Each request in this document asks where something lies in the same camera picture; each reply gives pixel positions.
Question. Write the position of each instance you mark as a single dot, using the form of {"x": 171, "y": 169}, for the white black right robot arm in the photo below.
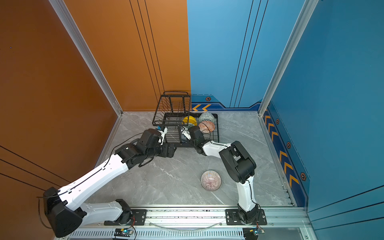
{"x": 239, "y": 165}

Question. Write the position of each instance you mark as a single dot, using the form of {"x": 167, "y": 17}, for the aluminium corner post left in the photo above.
{"x": 75, "y": 34}

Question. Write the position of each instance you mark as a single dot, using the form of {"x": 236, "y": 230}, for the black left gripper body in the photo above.
{"x": 165, "y": 152}

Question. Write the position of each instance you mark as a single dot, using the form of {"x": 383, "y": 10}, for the pink striped bowl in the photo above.
{"x": 211, "y": 180}

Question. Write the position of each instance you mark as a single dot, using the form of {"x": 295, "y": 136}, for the green circuit board left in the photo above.
{"x": 124, "y": 233}

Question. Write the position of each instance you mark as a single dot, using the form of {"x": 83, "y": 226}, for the grey-green patterned bowl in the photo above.
{"x": 206, "y": 116}

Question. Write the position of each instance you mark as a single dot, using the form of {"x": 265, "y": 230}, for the aluminium corner post right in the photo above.
{"x": 292, "y": 43}

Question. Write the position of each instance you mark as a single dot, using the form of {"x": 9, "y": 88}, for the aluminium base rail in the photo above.
{"x": 204, "y": 223}

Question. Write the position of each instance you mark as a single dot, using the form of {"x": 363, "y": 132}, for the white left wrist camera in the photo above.
{"x": 163, "y": 131}

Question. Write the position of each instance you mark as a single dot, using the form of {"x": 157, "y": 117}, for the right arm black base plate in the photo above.
{"x": 254, "y": 217}

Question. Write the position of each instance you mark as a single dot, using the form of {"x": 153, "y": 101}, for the green circuit board right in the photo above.
{"x": 252, "y": 233}

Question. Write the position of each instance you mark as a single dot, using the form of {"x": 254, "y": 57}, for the black wire dish rack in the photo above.
{"x": 172, "y": 108}

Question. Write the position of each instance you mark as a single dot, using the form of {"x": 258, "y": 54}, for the aluminium corner post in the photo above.
{"x": 75, "y": 34}
{"x": 292, "y": 43}

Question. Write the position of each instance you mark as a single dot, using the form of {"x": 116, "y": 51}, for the yellow bowl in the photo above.
{"x": 190, "y": 120}

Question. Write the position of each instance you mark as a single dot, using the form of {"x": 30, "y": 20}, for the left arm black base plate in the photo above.
{"x": 135, "y": 217}

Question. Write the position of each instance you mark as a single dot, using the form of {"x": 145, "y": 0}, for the green circuit board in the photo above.
{"x": 124, "y": 233}
{"x": 252, "y": 233}

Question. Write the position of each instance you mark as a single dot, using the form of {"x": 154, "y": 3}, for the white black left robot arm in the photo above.
{"x": 66, "y": 209}

